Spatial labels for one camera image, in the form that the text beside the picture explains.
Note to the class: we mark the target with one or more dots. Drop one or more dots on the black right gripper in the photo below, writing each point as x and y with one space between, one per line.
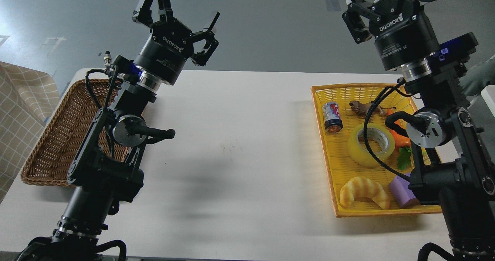
403 33

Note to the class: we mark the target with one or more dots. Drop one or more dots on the brown wicker basket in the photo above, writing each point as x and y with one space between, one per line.
49 161

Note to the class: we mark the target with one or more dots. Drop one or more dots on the purple foam block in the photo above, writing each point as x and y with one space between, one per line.
402 194

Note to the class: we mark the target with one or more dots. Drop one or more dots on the orange toy carrot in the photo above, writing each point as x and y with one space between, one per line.
400 141

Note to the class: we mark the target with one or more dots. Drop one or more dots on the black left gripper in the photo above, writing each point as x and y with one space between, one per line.
164 50

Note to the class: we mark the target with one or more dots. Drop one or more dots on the brown toy lion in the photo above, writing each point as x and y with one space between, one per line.
361 109

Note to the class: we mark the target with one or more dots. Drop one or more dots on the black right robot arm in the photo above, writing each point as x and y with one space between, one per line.
451 165

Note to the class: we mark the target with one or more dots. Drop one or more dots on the small soda can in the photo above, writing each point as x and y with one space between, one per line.
332 117

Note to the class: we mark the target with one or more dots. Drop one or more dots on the yellow tape roll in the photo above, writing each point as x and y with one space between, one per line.
380 140

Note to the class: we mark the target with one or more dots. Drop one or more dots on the beige checkered cloth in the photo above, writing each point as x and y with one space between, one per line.
27 99

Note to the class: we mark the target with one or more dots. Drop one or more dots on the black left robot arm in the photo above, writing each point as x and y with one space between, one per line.
106 168

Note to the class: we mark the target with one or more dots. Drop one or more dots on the toy croissant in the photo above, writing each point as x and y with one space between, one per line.
363 187

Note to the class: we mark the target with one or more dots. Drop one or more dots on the yellow plastic basket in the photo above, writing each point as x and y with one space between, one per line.
339 164

